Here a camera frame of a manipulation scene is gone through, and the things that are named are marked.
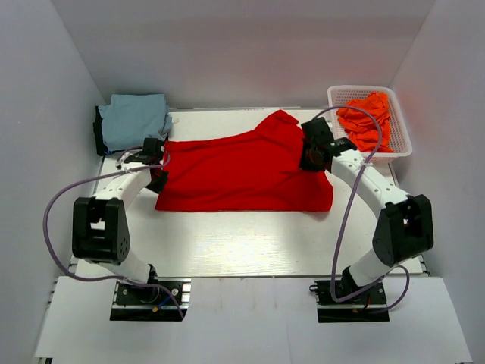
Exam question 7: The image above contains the red t shirt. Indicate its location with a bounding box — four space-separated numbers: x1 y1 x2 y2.
155 110 333 212

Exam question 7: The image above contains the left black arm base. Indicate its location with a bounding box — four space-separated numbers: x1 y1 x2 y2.
110 278 191 322

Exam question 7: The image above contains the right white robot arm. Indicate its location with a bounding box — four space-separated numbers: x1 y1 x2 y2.
300 118 434 303

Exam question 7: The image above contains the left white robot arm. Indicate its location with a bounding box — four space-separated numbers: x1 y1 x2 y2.
72 164 167 303

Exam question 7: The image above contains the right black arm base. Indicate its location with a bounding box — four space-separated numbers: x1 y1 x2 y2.
309 280 390 323

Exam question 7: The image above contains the orange t shirt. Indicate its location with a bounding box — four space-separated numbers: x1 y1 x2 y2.
336 92 394 153

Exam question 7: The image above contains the folded light blue t shirt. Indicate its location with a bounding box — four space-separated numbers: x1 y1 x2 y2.
98 94 172 152

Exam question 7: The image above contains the white plastic basket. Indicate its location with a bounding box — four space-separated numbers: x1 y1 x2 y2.
327 85 412 163

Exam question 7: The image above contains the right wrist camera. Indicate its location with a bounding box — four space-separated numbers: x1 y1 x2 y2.
327 137 358 155

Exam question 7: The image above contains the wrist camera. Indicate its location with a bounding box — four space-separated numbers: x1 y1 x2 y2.
115 138 165 169
327 137 358 155

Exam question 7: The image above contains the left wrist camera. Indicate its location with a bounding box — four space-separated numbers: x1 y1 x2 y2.
115 138 165 169

